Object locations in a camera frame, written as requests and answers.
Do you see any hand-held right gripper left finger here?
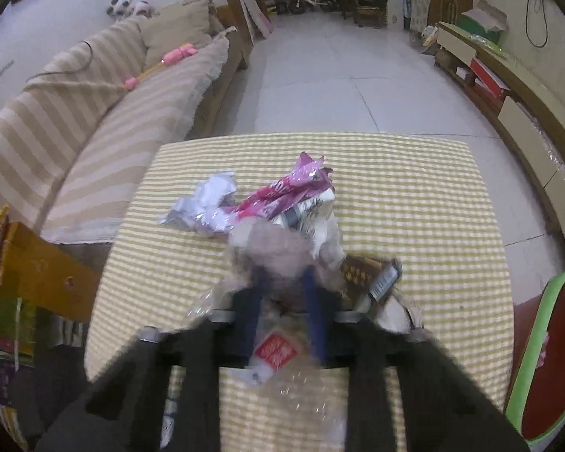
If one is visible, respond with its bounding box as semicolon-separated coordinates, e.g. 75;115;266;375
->
35;270;269;452

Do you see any wooden television cabinet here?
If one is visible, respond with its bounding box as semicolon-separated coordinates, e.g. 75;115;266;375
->
435;21;565;269

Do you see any brown snack wrapper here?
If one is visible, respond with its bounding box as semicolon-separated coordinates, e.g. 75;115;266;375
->
341;254;403;312

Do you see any red flat box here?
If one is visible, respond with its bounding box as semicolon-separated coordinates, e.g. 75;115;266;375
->
468;56;512;99

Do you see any white balance bike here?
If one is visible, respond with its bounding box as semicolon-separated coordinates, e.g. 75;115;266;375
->
273;0;340;15

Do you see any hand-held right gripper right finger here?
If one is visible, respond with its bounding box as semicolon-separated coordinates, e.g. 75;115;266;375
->
304;268;530;452

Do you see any brown cardboard box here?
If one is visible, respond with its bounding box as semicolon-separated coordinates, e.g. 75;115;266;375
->
0;220;107;323

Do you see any crumpled silver wrapper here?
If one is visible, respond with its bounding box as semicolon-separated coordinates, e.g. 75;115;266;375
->
157;172;238;236

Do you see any white floral paper bag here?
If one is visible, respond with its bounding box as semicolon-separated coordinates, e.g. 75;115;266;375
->
268;188;348;271

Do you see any magenta foil wrapper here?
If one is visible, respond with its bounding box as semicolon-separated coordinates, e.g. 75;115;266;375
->
231;151;335;222

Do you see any stack of colourful books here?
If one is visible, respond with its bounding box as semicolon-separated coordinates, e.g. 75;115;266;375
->
0;202;38;434

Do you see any green cardboard box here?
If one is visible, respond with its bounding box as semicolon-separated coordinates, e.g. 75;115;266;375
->
459;0;508;45

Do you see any checked yellow tablecloth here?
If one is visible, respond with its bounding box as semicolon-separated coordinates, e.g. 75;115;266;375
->
84;133;516;452

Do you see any green and red plastic basin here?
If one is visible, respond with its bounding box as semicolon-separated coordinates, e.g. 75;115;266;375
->
504;270;565;443

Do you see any panda plush toy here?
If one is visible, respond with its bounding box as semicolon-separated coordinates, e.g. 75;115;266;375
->
106;0;158;20

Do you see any striped beige sofa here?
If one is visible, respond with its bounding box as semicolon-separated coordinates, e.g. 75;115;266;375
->
0;5;252;246

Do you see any clear bag with red label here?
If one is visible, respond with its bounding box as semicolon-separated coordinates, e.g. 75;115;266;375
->
188;287;349;434

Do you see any pink toy stick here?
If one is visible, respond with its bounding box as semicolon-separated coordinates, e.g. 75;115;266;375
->
125;43;197;91

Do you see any pale wrapper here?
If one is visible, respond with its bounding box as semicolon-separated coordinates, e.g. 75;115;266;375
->
226;221;318;293

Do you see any beige pillow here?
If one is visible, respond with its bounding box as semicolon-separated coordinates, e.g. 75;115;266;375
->
144;0;212;69

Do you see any black television cable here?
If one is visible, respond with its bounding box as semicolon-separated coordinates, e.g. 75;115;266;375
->
526;0;548;49

